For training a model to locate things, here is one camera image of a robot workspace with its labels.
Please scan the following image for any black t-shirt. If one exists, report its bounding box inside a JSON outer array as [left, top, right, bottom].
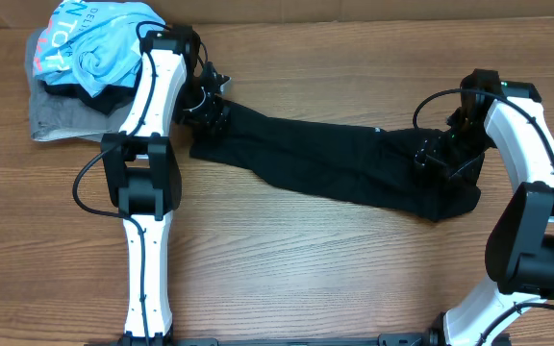
[[189, 104, 481, 222]]

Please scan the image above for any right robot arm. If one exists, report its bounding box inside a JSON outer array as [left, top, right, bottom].
[[407, 69, 554, 345]]

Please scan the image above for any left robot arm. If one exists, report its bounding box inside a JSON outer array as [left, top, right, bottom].
[[101, 26, 231, 345]]

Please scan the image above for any black garment in pile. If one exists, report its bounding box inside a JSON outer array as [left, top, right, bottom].
[[41, 74, 141, 116]]

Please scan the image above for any light blue printed t-shirt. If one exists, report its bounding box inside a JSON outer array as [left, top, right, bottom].
[[33, 0, 164, 97]]

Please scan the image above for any grey folded garment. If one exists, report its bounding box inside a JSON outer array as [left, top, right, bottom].
[[24, 28, 136, 142]]

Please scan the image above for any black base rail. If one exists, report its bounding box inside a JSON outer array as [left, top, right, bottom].
[[84, 333, 514, 346]]

